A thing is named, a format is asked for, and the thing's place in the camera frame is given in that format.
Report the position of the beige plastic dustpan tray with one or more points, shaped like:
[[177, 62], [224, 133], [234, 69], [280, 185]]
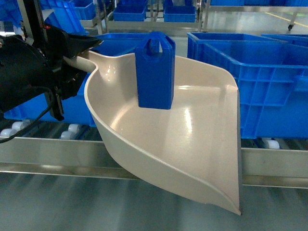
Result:
[[192, 150]]

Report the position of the blue plastic bin right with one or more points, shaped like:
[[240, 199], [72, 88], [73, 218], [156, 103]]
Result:
[[272, 77]]

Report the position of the blue plastic bin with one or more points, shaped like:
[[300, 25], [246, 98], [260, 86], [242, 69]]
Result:
[[272, 77], [75, 108], [63, 16]]

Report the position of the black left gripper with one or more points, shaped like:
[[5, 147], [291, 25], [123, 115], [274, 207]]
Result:
[[59, 48]]

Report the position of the blue plastic block part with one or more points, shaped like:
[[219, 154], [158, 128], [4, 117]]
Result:
[[155, 70]]

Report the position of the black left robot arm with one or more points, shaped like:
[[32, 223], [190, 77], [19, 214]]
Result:
[[27, 71]]

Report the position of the metal shelf rack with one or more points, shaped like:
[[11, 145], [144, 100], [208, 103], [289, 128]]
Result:
[[259, 167]]

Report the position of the blue plastic bin left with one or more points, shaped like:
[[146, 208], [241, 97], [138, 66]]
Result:
[[63, 16]]

